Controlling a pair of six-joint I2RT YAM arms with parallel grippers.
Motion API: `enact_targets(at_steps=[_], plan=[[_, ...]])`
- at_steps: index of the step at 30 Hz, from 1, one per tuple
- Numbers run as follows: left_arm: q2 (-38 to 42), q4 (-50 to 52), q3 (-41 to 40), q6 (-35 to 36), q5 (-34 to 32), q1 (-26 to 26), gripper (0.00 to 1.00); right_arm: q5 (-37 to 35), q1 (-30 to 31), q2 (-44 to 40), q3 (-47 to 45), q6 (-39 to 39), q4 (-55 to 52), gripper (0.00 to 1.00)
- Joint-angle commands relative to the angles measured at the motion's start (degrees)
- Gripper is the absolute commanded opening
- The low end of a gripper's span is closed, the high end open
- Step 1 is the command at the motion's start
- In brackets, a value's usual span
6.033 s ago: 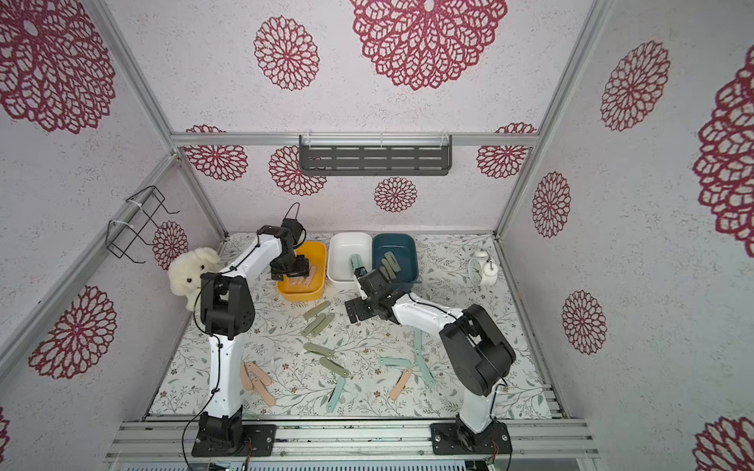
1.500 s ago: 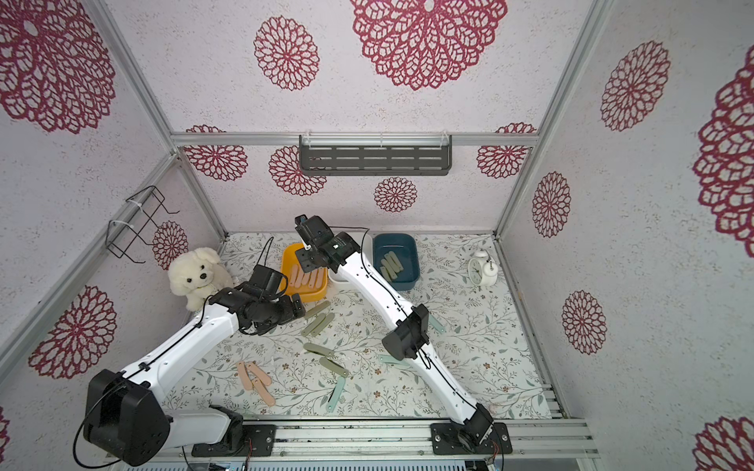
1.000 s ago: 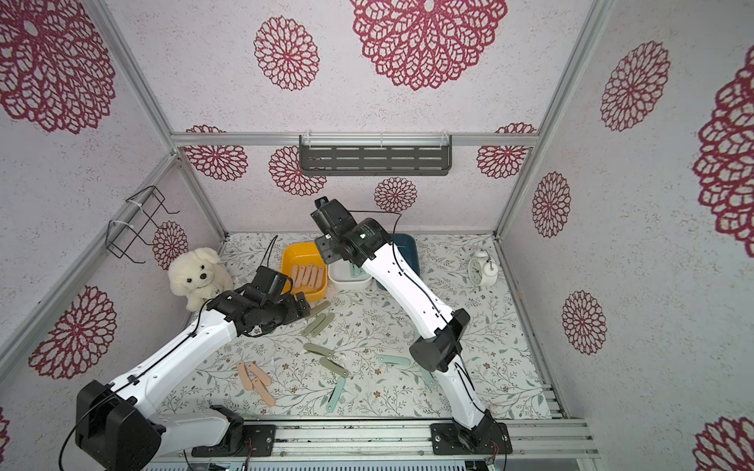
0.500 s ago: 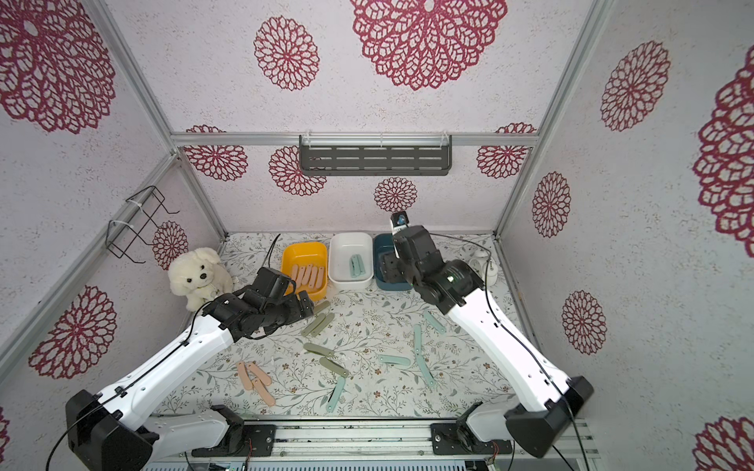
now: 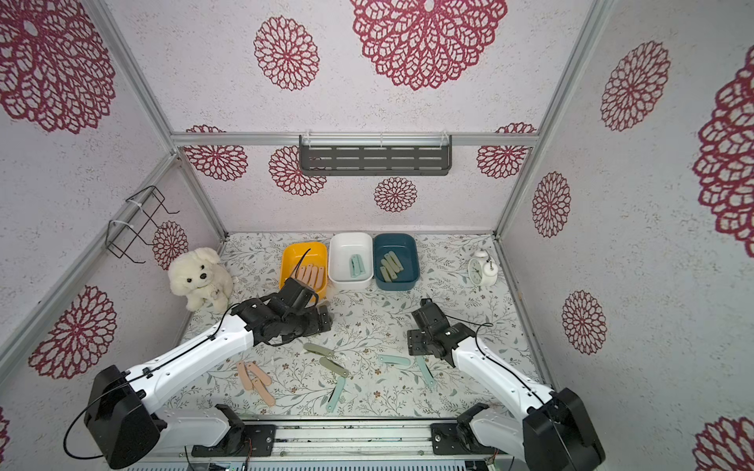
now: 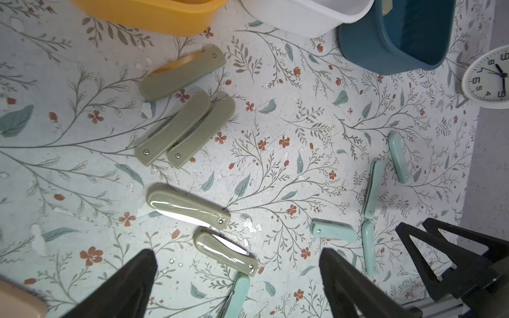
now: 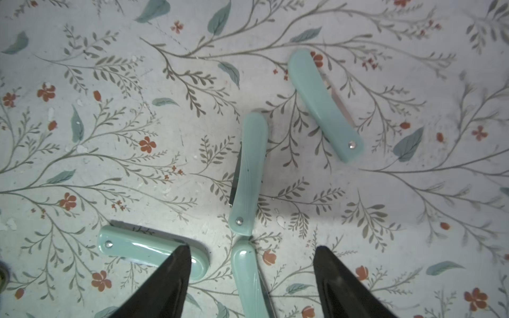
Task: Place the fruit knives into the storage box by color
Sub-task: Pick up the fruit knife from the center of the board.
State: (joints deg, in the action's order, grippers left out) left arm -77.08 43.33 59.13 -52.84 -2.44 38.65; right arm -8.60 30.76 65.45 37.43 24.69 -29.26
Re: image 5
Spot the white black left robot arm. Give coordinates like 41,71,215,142
82,294,332,470

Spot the white plastic storage box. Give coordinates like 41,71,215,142
328,233,374,290

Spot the black wire wall rack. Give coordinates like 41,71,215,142
104,184,180,265

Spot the grey wall shelf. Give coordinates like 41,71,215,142
298,133,453,177

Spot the yellow plastic storage box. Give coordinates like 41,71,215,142
279,241,328,299

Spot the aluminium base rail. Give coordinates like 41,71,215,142
105,417,602,465

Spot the white plush dog toy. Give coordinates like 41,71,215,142
168,247,234,314

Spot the teal plastic storage box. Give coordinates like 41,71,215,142
373,234,420,292

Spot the white twin-bell alarm clock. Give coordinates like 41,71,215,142
467,249,499,287

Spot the olive green folding knife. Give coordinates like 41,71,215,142
386,251,404,273
381,258,397,282
380,266,392,283
319,357,351,379
384,255,401,279

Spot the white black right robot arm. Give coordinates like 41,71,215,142
408,298,606,470

